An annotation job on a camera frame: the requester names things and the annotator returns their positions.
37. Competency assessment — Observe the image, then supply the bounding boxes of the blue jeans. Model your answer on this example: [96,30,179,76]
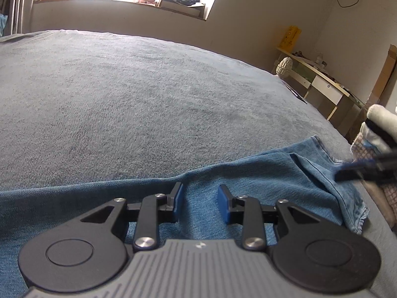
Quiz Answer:
[0,135,370,286]

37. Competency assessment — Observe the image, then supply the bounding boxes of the box with dark shoes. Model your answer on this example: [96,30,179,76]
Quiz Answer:
[158,0,206,18]

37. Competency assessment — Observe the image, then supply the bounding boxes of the dark flat object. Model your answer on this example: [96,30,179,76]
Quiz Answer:
[281,81,308,104]

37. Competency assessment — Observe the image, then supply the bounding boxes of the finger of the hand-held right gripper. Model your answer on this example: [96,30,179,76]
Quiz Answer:
[335,155,397,182]

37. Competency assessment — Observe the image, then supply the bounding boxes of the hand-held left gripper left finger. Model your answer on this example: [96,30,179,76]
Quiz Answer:
[81,182,183,253]

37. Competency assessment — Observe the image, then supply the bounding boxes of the cardboard sheet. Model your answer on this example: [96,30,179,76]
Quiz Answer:
[367,44,397,106]

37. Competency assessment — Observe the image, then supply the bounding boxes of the grey curtain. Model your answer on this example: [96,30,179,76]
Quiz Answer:
[0,0,34,36]

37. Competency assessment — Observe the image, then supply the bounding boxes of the yellow box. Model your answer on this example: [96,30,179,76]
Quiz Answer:
[281,26,302,50]

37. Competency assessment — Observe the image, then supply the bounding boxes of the grey bed blanket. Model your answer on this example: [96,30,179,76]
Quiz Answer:
[0,29,397,246]

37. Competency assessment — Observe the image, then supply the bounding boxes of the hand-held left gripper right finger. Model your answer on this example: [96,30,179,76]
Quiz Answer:
[218,184,323,252]

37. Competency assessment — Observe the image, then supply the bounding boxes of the cream desk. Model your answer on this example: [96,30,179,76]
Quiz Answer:
[275,46,366,121]

